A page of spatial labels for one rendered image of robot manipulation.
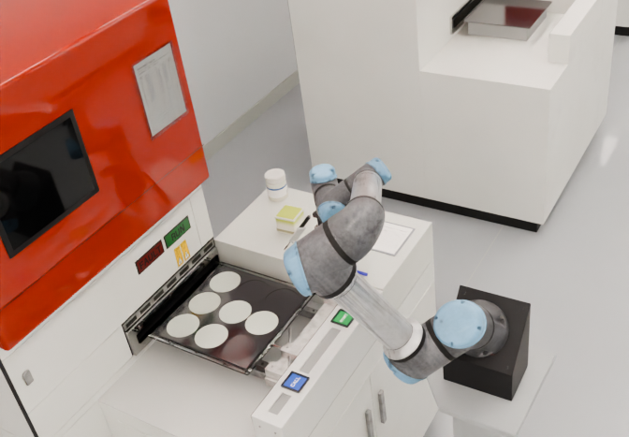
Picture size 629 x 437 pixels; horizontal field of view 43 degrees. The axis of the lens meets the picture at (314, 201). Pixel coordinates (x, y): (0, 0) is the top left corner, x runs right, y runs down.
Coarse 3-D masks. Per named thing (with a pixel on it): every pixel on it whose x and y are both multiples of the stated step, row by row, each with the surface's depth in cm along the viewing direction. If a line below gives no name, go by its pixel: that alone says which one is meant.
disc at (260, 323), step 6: (258, 312) 240; (264, 312) 240; (270, 312) 239; (252, 318) 238; (258, 318) 238; (264, 318) 237; (270, 318) 237; (276, 318) 237; (246, 324) 236; (252, 324) 236; (258, 324) 236; (264, 324) 235; (270, 324) 235; (276, 324) 235; (252, 330) 234; (258, 330) 233; (264, 330) 233; (270, 330) 233
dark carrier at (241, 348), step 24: (240, 288) 250; (264, 288) 249; (288, 288) 247; (192, 312) 244; (216, 312) 242; (288, 312) 238; (168, 336) 236; (192, 336) 235; (240, 336) 232; (264, 336) 231; (240, 360) 224
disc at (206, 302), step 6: (198, 294) 250; (204, 294) 250; (210, 294) 249; (216, 294) 249; (192, 300) 248; (198, 300) 247; (204, 300) 247; (210, 300) 247; (216, 300) 246; (192, 306) 246; (198, 306) 245; (204, 306) 245; (210, 306) 245; (216, 306) 244; (198, 312) 243; (204, 312) 243; (210, 312) 243
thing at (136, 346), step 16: (208, 256) 259; (192, 272) 254; (208, 272) 263; (176, 288) 248; (192, 288) 257; (160, 304) 243; (176, 304) 252; (144, 320) 238; (160, 320) 246; (128, 336) 234; (144, 336) 241
